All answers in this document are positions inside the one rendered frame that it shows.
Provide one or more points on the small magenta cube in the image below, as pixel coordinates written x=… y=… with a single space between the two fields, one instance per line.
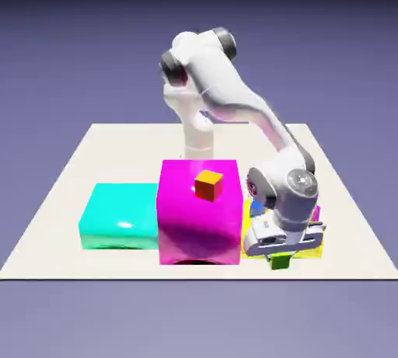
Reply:
x=316 y=214

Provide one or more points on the small blue cube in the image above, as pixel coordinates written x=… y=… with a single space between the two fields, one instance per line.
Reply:
x=255 y=208

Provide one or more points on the large cyan box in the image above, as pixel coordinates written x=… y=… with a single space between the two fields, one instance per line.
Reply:
x=118 y=215

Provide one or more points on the small green cube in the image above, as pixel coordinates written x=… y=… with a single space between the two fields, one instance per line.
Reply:
x=279 y=262

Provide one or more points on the large magenta box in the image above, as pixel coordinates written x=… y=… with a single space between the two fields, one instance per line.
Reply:
x=199 y=227

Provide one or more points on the large yellow box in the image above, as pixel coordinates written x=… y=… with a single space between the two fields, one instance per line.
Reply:
x=245 y=212

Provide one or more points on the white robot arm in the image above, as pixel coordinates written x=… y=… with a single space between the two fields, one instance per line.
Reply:
x=217 y=84

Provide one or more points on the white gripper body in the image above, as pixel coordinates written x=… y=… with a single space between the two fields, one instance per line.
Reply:
x=264 y=233

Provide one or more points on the small orange cube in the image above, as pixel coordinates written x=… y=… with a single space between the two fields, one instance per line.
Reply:
x=207 y=187

